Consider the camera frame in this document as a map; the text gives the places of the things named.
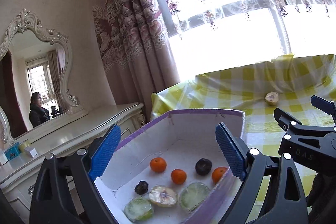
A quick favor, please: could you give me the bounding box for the yellow fruit half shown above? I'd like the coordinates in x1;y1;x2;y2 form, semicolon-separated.
264;92;279;106

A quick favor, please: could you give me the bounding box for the yellow white checkered tablecloth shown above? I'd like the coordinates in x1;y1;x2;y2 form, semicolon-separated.
151;54;335;156

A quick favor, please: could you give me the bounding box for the cream white dresser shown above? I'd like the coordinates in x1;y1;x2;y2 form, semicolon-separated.
1;102;146;223

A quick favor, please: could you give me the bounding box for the small white box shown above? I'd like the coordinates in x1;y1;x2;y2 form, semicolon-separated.
25;146;38;158

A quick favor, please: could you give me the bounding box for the small teal box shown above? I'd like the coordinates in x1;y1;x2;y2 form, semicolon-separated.
5;142;21;161

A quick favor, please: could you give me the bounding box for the orange mandarin right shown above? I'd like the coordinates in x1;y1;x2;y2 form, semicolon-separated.
212;166;228;184

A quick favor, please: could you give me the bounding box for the orange mandarin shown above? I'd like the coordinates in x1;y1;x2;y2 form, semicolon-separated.
212;166;228;184
150;157;167;173
171;169;187;185

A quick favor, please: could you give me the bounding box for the wrapped green kiwi slice left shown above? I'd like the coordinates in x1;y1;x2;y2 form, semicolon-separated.
123;198;154;222

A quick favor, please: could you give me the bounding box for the wrapped green kiwi slice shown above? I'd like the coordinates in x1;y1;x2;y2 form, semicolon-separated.
123;198;154;222
179;182;210;213

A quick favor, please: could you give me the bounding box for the dark dried fruit small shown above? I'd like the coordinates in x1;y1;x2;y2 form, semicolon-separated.
134;181;149;195

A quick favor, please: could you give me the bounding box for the dark dried fruit large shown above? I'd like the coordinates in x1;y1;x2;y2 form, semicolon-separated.
195;158;212;176

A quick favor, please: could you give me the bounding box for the wrapped green kiwi slice right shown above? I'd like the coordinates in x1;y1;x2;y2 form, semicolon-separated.
179;182;210;213

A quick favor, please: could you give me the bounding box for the wrapped pale fruit slice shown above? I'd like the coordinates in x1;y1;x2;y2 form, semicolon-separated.
148;185;178;207

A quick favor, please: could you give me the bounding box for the ornate white framed mirror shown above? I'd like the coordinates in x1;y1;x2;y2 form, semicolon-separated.
1;9;88;148

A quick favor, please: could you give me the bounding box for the orange mandarin middle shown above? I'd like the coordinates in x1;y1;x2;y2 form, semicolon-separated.
171;169;187;185

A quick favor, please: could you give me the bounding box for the orange mandarin back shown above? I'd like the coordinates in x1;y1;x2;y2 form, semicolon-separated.
150;157;167;173

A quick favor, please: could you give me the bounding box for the white box purple rim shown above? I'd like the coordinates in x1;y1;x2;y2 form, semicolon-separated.
95;109;245;223

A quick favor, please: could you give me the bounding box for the sheer floral lace curtain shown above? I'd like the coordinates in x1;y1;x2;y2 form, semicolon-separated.
146;0;336;57

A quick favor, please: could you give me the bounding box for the floral pink drape curtain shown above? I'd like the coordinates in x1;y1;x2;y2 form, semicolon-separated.
91;0;179;119

